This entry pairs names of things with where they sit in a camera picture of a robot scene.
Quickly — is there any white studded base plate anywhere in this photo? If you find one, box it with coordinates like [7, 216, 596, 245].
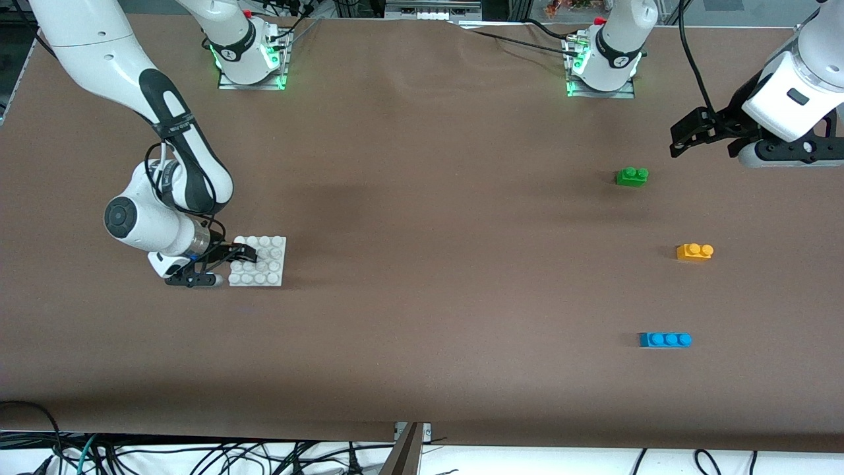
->
[228, 236, 287, 288]

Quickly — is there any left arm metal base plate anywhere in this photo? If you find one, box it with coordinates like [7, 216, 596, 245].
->
[566, 36, 636, 100]

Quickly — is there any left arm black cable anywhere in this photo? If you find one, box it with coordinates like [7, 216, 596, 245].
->
[679, 0, 717, 117]

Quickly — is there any long black cable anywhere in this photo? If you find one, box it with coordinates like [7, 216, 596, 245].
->
[458, 26, 578, 57]

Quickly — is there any blue three-stud block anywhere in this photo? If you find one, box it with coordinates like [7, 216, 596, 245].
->
[639, 332, 693, 348]

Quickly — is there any slanted aluminium rail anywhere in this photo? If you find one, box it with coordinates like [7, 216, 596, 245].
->
[0, 36, 40, 126]

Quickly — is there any black looped floor cable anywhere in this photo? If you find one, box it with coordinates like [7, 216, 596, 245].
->
[0, 400, 64, 475]

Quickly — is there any orange colourful clutter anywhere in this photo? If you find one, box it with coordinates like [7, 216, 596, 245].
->
[544, 0, 597, 17]

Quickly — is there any brown table cover sheet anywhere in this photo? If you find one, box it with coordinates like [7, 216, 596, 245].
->
[0, 12, 844, 453]

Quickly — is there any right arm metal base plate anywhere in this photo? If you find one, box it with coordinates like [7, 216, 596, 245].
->
[218, 26, 291, 91]

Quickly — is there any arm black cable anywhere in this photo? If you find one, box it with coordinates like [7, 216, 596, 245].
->
[679, 0, 717, 117]
[144, 142, 229, 239]

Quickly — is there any short curved black cable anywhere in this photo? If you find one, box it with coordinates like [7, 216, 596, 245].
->
[524, 18, 572, 40]

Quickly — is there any aluminium frame bar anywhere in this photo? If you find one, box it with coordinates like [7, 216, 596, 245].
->
[384, 0, 483, 20]

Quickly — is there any black cable bundle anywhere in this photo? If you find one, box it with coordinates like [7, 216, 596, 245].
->
[260, 0, 324, 50]

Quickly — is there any tangle of black cables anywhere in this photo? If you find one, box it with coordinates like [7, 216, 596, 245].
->
[40, 435, 396, 475]

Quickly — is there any teal cable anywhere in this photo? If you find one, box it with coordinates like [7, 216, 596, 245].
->
[76, 434, 100, 475]

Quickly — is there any dark slanted post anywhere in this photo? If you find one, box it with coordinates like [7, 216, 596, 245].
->
[377, 422, 424, 475]

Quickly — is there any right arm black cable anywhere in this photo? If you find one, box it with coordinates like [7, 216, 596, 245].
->
[144, 142, 229, 239]

